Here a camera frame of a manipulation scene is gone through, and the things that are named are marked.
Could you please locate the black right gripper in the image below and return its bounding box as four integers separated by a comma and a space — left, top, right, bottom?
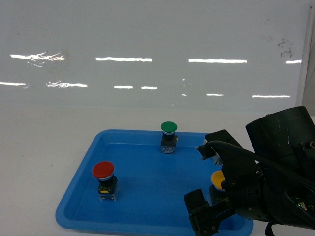
184, 147, 270, 236

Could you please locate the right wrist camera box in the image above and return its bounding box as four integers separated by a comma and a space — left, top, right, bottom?
195, 129, 242, 166

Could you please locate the yellow mushroom push button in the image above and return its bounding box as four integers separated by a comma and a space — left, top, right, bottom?
208, 171, 227, 205

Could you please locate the green mushroom push button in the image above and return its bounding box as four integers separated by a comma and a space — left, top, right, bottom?
160, 121, 178, 154

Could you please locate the black right camera cable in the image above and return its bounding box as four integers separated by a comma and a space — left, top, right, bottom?
206, 140, 315, 191

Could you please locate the white glossy backboard panel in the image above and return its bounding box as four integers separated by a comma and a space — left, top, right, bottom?
0, 0, 310, 113

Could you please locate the blue plastic tray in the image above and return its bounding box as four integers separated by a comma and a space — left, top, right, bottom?
55, 129, 254, 236

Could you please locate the red mushroom push button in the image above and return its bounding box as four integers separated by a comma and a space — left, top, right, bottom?
92, 161, 119, 201

